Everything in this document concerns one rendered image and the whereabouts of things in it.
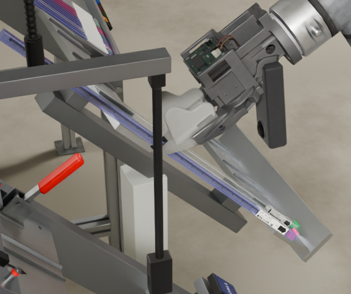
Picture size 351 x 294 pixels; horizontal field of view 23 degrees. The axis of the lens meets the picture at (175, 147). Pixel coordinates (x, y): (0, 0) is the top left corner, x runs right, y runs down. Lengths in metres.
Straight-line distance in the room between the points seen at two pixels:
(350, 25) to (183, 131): 0.24
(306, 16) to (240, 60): 0.09
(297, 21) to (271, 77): 0.07
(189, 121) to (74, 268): 0.24
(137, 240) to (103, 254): 0.33
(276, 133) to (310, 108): 1.97
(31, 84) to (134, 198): 0.73
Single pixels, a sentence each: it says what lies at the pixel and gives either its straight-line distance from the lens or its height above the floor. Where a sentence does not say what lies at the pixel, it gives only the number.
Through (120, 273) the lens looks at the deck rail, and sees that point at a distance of 1.11.
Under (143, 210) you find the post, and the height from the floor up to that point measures 0.78.
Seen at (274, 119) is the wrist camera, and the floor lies 1.08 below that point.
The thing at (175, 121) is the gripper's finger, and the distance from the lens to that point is 1.01.
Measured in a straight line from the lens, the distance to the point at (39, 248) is 0.98.
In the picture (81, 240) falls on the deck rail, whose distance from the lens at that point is 1.06.
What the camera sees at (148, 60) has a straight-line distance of 0.65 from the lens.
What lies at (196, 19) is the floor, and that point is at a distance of 3.56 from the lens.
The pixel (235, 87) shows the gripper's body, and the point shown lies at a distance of 1.02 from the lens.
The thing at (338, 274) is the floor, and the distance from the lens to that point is 2.41.
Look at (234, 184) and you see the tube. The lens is 1.30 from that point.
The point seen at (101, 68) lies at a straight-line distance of 0.64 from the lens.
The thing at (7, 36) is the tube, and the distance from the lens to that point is 0.95.
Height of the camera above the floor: 1.68
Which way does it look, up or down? 37 degrees down
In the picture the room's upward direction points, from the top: straight up
